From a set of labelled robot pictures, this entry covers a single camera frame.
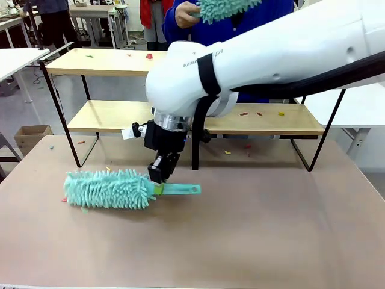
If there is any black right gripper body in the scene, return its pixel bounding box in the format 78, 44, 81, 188
143, 119, 189, 155

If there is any teal microfiber duster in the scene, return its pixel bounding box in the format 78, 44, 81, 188
196, 0, 264, 25
63, 167, 203, 216

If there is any person's hand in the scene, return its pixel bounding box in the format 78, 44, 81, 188
174, 1, 203, 30

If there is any person in blue jacket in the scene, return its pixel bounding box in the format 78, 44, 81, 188
163, 0, 298, 105

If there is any person in red jacket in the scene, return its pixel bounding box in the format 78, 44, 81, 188
139, 0, 168, 51

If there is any brown cardboard box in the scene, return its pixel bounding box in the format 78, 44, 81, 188
13, 124, 54, 157

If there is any grey background table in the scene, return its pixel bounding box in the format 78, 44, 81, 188
68, 4, 128, 49

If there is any person in dark clothes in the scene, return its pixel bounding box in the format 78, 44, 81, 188
21, 0, 79, 57

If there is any white side table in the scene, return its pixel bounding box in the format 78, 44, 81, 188
294, 81, 385, 152
0, 48, 51, 104

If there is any black stand pole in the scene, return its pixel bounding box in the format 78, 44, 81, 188
27, 0, 46, 51

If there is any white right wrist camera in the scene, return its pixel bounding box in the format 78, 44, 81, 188
121, 121, 149, 141

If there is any black arm strap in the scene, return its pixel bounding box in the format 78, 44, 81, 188
197, 54, 224, 96

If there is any wooden shelf black frame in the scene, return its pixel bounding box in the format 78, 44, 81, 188
38, 48, 347, 173

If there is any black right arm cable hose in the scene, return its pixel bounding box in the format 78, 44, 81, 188
192, 50, 385, 144

